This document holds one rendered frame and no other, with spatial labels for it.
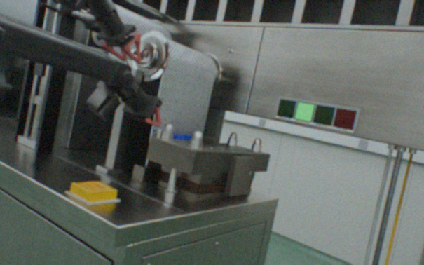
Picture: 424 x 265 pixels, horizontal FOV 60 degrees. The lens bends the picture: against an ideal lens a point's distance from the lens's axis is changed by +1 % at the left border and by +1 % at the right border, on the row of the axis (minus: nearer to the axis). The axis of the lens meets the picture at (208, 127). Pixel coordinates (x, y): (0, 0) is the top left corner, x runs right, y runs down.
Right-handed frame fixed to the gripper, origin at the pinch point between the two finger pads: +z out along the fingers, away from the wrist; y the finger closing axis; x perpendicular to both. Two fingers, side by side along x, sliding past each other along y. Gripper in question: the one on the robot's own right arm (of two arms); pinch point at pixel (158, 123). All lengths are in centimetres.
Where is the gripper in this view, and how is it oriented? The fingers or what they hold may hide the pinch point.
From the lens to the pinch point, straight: 105.1
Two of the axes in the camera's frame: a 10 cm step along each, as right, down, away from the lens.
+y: 7.8, 1.9, -5.9
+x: 4.7, -8.1, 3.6
